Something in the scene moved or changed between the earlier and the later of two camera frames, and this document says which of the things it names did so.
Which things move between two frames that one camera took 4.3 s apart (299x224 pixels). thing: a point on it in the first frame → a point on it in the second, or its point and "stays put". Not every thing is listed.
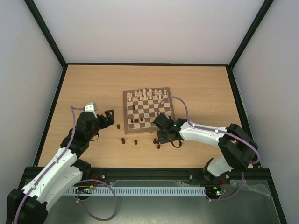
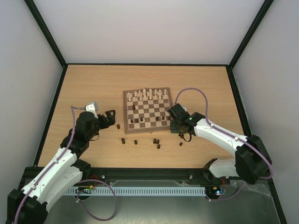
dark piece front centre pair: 155,142 stays put
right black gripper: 164,134 → 175,126
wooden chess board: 141,107 stays put
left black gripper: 111,119 stays put
